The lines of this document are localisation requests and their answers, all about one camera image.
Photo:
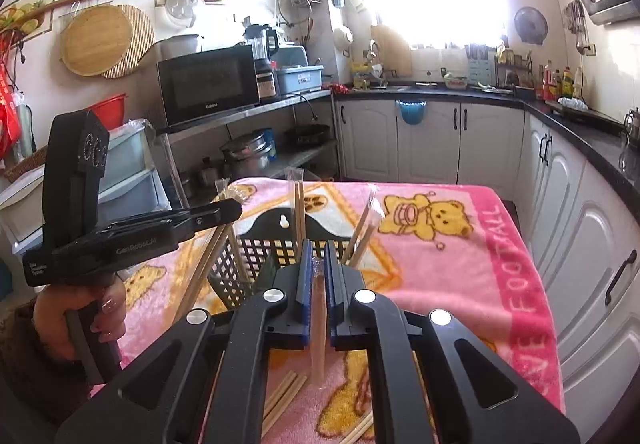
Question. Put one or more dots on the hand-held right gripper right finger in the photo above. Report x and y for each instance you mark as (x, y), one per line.
(330, 284)

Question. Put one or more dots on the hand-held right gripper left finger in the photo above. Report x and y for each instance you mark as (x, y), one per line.
(306, 284)

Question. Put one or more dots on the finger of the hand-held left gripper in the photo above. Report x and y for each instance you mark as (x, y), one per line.
(220, 211)
(200, 228)

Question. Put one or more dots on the green plastic utensil basket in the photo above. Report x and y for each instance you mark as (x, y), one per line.
(260, 226)

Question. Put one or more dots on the bamboo chopstick pair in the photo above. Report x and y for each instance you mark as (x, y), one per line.
(318, 354)

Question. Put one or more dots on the pile of chopsticks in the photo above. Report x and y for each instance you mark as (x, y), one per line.
(299, 209)

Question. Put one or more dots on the person's left forearm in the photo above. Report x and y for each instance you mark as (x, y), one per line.
(30, 374)

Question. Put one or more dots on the hanging dark utensils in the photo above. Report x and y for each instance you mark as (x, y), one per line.
(575, 19)

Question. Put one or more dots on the person's left hand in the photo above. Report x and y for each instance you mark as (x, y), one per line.
(50, 319)

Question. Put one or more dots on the small steel kettle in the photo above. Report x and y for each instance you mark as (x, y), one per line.
(209, 174)

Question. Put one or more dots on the wicker basket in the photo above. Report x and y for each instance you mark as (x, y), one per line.
(25, 166)

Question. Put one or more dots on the plastic drawer unit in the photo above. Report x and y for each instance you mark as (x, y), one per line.
(135, 164)
(20, 209)

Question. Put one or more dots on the large steel pot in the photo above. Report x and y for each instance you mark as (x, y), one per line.
(245, 154)

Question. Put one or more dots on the red plastic basin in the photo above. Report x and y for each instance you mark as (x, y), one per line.
(112, 111)

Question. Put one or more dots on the red plastic bag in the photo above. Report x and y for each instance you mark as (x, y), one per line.
(9, 114)

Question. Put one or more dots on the black frying pan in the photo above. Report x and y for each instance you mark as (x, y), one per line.
(310, 134)

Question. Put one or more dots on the pink printed blanket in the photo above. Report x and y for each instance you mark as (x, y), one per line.
(450, 284)

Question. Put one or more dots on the steel shelf table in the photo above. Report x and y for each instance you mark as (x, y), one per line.
(280, 104)

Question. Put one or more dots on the black microwave oven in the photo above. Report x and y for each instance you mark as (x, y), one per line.
(210, 84)

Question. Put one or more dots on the round bamboo board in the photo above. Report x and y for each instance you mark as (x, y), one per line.
(95, 41)

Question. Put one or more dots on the blue-grey plastic box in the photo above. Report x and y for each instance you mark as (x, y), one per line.
(300, 80)

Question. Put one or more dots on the striped bamboo board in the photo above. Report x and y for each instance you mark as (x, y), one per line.
(142, 39)

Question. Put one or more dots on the black blender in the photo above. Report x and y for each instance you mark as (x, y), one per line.
(260, 44)

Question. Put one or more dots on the blue hanging bin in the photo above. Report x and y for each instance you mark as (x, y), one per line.
(411, 113)

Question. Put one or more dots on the white round plastic cover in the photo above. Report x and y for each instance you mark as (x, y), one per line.
(185, 6)

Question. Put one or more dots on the pale wooden cutting board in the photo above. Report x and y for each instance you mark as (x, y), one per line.
(395, 51)

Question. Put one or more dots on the floral white bowl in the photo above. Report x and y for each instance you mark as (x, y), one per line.
(455, 81)

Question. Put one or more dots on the dark spice rack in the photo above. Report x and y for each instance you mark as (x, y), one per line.
(515, 71)

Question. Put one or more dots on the red sauce bottle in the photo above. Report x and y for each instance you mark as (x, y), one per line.
(549, 84)

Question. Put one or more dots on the black kitchen countertop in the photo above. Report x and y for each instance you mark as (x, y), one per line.
(590, 139)

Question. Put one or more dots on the dark sauce bottle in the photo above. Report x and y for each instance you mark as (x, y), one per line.
(558, 86)

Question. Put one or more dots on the yellow oil bottle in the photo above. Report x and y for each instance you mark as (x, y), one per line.
(567, 84)

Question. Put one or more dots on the black stove top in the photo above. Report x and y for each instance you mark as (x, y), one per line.
(595, 116)

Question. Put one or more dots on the pale plastic bottle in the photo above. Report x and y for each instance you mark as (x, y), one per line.
(578, 84)

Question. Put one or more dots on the steel kettle on counter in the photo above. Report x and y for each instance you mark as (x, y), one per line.
(634, 129)

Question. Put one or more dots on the white wall socket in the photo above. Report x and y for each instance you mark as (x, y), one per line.
(590, 50)

